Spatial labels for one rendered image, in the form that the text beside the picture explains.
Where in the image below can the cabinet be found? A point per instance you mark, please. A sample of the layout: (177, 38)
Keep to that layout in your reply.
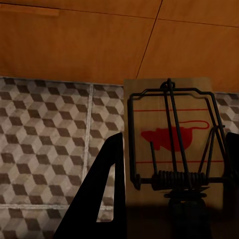
(107, 41)

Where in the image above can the mousetrap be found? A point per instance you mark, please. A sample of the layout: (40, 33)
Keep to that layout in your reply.
(181, 181)

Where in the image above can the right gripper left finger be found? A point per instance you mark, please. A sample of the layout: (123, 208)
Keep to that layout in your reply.
(80, 221)

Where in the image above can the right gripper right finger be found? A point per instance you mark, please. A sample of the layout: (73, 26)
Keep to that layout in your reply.
(233, 140)

